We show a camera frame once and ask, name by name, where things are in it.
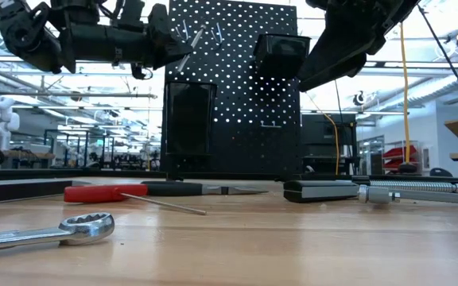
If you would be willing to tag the tall narrow black bin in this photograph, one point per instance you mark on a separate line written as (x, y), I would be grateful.
(189, 119)

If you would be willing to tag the black C-clamp with silver screw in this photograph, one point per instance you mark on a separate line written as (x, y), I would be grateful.
(412, 185)

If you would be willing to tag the red storage bins shelf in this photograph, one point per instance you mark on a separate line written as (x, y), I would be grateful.
(400, 153)

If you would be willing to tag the small silver bracket hook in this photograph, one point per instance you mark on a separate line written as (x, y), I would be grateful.
(270, 126)

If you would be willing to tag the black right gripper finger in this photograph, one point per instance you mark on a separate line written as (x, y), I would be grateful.
(332, 59)

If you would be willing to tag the black chair back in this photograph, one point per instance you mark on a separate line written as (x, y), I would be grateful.
(440, 172)

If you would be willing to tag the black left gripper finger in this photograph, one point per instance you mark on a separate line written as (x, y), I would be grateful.
(177, 49)

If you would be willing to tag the black cabinet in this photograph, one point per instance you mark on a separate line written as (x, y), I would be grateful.
(320, 139)

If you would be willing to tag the black round puck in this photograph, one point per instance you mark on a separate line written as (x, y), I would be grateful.
(408, 168)

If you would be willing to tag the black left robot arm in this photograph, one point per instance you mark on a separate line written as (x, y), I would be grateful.
(94, 41)

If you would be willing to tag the silver J-shaped peg hook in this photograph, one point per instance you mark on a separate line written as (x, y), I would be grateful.
(220, 32)
(185, 28)

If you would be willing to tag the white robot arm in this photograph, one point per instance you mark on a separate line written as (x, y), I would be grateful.
(0, 119)

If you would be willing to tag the wide black bin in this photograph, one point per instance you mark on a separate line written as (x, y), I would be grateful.
(280, 55)

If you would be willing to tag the silver combination wrench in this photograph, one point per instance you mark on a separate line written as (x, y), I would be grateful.
(34, 237)

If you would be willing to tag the black perforated pegboard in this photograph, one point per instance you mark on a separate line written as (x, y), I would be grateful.
(237, 139)

